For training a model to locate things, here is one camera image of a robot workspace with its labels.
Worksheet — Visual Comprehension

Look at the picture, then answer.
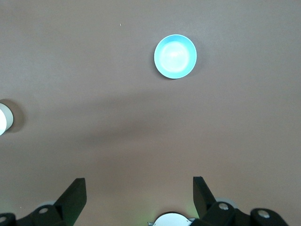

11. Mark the white bowl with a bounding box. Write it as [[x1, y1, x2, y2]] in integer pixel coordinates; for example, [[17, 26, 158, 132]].
[[0, 102, 15, 137]]

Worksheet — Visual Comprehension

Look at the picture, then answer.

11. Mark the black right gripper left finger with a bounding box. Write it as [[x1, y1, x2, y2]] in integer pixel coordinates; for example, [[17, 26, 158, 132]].
[[0, 178, 87, 226]]

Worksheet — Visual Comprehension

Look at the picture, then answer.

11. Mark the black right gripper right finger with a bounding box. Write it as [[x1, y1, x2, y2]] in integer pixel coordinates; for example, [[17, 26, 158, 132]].
[[193, 176, 291, 226]]

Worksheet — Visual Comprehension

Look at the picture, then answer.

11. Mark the blue bowl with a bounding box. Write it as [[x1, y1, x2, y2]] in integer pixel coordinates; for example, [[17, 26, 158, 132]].
[[153, 34, 198, 80]]

